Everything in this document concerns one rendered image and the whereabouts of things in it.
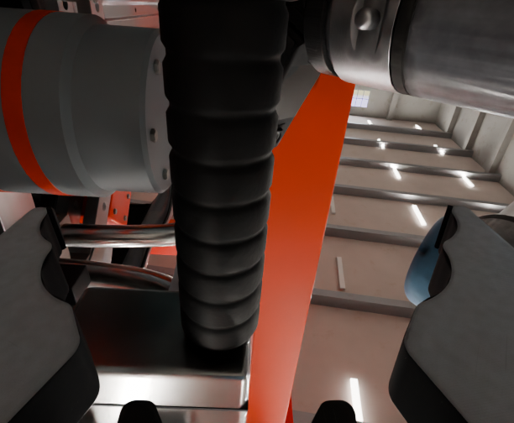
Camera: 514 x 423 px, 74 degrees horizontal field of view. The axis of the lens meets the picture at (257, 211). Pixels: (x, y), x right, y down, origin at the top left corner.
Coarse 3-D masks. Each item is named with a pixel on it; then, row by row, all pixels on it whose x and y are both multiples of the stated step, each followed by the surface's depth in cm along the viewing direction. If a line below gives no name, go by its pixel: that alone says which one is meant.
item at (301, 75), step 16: (288, 32) 23; (288, 48) 23; (304, 48) 23; (288, 64) 23; (304, 64) 24; (288, 80) 25; (304, 80) 26; (288, 96) 26; (304, 96) 28; (288, 112) 29
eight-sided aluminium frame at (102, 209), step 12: (48, 0) 43; (60, 0) 44; (72, 0) 44; (84, 0) 43; (96, 0) 44; (72, 12) 47; (84, 12) 44; (96, 12) 45; (60, 204) 49; (72, 204) 50; (96, 204) 49; (108, 204) 53; (72, 216) 50; (84, 216) 49; (96, 216) 49; (72, 252) 48; (84, 252) 48; (96, 252) 49
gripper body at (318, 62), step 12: (300, 0) 22; (312, 0) 19; (324, 0) 18; (288, 12) 22; (300, 12) 22; (312, 12) 19; (324, 12) 19; (300, 24) 22; (312, 24) 19; (324, 24) 19; (312, 36) 20; (324, 36) 20; (312, 48) 20; (324, 48) 20; (312, 60) 21; (324, 60) 21; (324, 72) 22
